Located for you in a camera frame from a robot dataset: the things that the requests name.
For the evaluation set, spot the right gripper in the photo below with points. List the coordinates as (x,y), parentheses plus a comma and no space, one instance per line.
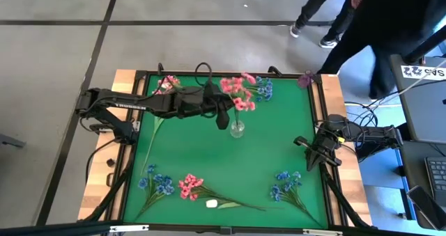
(327,142)

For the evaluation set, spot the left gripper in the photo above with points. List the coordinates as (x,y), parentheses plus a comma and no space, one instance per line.
(205,102)

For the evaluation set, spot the blue artificial flower bunch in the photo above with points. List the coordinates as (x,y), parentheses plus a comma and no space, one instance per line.
(267,90)
(163,188)
(277,194)

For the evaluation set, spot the pink artificial flower bunch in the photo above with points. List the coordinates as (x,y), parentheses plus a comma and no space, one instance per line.
(188,189)
(240,103)
(170,81)

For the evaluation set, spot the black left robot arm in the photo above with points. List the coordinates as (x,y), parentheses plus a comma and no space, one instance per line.
(118,102)

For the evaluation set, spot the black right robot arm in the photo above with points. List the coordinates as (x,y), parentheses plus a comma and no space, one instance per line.
(376,136)

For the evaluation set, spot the clear glass vase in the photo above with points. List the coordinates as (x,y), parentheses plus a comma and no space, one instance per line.
(237,131)

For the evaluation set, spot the purple glass vase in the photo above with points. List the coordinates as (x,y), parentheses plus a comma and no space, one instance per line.
(305,80)

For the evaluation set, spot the green table mat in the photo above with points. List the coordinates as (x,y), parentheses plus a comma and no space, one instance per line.
(209,152)

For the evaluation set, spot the black desk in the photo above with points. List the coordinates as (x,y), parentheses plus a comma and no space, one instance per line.
(414,163)

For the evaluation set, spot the black smartphone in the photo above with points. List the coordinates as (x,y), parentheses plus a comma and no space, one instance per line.
(423,204)

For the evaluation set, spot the black laptop keyboard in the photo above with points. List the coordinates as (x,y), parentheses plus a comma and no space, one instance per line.
(437,175)

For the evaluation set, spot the white printed label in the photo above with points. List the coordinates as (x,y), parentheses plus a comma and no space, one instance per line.
(423,72)

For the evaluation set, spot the person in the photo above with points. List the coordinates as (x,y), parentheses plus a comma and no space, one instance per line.
(313,2)
(390,20)

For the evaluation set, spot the black stand pole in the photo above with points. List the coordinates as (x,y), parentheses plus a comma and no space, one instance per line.
(425,46)

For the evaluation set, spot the person's hand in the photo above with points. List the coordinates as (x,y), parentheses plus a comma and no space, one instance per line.
(356,0)

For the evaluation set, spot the grey metal foot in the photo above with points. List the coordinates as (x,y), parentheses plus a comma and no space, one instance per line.
(10,141)

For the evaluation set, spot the silver metal bracket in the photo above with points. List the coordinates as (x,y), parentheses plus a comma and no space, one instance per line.
(129,228)
(322,233)

